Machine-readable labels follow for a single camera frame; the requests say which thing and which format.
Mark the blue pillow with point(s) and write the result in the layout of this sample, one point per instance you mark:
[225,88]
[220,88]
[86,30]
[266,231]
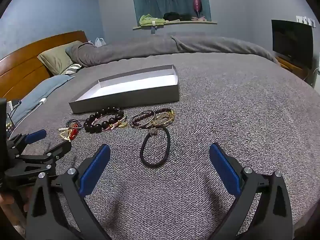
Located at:
[37,92]

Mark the white wall sockets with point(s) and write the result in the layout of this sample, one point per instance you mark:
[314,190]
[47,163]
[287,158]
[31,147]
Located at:
[306,20]

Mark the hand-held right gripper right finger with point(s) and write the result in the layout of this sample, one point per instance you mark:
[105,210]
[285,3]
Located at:
[225,170]

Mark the pink cloth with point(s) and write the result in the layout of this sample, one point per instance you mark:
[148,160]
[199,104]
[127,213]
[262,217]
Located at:
[200,18]

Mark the person's left hand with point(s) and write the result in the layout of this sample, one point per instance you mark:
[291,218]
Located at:
[12,205]

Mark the wooden window sill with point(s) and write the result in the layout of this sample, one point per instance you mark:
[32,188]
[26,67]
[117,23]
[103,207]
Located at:
[200,22]

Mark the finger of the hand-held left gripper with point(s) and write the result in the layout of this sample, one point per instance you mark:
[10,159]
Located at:
[37,135]
[57,151]

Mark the pink balloon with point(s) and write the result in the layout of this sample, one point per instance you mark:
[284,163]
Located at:
[196,5]

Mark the black cloth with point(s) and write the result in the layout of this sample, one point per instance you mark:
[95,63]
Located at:
[175,16]

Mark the grey duvet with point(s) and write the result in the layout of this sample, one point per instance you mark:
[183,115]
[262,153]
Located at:
[150,46]

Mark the olive pillow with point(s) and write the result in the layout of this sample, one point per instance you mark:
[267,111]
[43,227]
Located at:
[55,57]

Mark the pearl pin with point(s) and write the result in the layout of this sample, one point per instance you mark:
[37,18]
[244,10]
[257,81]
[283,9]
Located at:
[62,129]

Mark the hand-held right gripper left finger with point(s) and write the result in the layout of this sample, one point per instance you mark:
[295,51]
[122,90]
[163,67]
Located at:
[95,170]

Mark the wooden headboard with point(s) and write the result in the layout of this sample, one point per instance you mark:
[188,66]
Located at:
[25,65]

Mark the white plastic bag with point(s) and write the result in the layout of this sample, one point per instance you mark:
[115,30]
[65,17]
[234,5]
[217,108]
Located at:
[100,42]

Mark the grey cardboard tray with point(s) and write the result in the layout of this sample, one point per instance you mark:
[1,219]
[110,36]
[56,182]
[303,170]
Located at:
[125,102]

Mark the wooden stand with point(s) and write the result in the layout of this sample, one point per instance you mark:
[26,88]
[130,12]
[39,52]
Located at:
[290,67]

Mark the black monitor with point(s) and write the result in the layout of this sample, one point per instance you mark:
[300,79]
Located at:
[292,40]

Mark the striped pillow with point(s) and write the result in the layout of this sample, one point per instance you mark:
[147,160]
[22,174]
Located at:
[72,68]

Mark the green cloth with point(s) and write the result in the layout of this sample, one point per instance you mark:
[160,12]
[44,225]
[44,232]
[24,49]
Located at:
[147,20]

